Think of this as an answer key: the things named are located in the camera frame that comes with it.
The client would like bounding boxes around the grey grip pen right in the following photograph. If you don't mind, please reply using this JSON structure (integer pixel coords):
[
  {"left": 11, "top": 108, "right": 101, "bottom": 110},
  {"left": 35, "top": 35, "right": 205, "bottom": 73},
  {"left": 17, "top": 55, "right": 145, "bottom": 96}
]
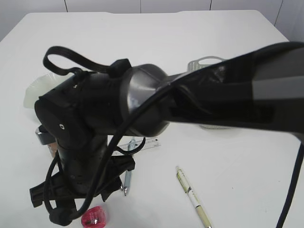
[{"left": 123, "top": 137, "right": 136, "bottom": 197}]

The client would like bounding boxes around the clear plastic ruler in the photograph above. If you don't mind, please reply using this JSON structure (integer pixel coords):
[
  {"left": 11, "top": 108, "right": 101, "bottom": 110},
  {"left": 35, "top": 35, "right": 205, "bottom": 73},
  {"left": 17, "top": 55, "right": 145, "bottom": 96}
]
[{"left": 118, "top": 137, "right": 161, "bottom": 151}]

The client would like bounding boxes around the green plastic woven basket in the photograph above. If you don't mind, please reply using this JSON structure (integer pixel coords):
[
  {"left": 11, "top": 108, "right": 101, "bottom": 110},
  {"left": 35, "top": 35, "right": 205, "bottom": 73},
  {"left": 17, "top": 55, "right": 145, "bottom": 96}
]
[{"left": 187, "top": 56, "right": 232, "bottom": 130}]

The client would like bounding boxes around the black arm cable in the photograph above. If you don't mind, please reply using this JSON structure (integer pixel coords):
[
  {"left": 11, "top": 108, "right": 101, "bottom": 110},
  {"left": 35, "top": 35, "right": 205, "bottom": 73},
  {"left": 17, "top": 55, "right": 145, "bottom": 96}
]
[{"left": 42, "top": 46, "right": 304, "bottom": 228}]

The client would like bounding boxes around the beige grip pen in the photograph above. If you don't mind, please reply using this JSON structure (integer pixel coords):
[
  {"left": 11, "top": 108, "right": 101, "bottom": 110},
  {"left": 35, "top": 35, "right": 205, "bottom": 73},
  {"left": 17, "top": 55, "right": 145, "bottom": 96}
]
[{"left": 175, "top": 166, "right": 212, "bottom": 228}]

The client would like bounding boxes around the pink pencil sharpener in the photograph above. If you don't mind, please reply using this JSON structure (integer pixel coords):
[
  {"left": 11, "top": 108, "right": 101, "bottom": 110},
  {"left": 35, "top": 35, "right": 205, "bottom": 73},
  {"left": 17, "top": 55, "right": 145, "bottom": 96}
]
[{"left": 81, "top": 206, "right": 106, "bottom": 228}]

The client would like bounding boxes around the green wavy glass plate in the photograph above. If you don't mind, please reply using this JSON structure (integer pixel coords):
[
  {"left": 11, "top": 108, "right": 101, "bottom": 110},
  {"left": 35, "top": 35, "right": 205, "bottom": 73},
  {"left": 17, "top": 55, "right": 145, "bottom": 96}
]
[{"left": 23, "top": 72, "right": 72, "bottom": 109}]

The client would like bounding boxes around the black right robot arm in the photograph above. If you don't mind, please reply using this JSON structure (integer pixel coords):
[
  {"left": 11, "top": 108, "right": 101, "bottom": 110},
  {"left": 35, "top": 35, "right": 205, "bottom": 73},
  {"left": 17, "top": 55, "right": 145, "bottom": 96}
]
[{"left": 29, "top": 42, "right": 304, "bottom": 226}]

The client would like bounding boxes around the brown coffee drink bottle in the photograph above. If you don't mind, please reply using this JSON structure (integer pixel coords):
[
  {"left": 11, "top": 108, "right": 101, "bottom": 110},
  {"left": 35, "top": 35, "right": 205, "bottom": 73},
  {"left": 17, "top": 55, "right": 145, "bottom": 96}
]
[{"left": 47, "top": 142, "right": 57, "bottom": 158}]

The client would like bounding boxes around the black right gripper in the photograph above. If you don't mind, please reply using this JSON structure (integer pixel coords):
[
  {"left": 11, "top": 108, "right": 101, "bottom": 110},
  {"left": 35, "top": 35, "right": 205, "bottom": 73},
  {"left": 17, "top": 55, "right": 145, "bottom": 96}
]
[{"left": 29, "top": 135, "right": 135, "bottom": 223}]

